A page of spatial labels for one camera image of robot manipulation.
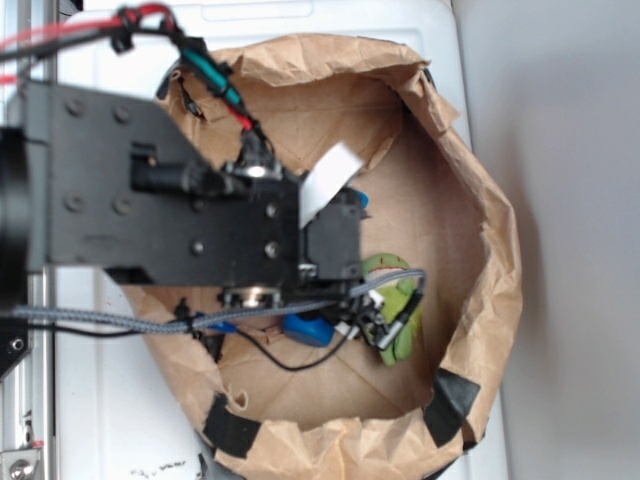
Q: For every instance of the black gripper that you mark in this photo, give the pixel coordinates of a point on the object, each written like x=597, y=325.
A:
x=331, y=252

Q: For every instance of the blue plastic bottle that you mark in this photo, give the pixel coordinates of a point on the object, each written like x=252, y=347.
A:
x=313, y=328

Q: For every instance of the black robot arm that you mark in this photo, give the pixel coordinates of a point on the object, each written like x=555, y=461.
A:
x=96, y=179

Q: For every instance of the green plush frog toy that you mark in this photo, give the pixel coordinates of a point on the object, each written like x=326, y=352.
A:
x=396, y=294

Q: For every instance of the brown paper lined bin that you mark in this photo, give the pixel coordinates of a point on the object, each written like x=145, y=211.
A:
x=272, y=408

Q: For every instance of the white plastic lid board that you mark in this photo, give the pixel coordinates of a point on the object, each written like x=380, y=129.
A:
x=116, y=418

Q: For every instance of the black metal bracket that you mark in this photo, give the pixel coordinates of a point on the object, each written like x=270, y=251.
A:
x=16, y=342

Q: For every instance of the aluminium frame rail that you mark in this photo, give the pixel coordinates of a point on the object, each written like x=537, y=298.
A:
x=27, y=393

